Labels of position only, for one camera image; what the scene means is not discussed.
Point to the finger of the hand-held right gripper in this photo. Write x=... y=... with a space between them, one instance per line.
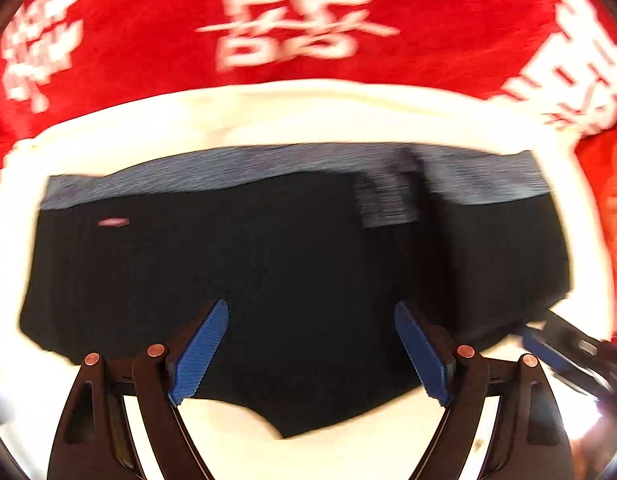
x=543 y=347

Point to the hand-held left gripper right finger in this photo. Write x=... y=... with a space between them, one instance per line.
x=423 y=355

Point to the peach blanket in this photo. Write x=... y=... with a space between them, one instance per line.
x=308 y=115

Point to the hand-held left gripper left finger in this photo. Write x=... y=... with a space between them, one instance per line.
x=198 y=355

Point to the red embroidered pillow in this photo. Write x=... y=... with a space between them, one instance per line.
x=611 y=220

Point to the red printed blanket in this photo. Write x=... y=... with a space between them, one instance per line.
x=138 y=35

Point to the black pants with leaf-print trim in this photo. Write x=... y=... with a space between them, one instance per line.
x=298 y=260

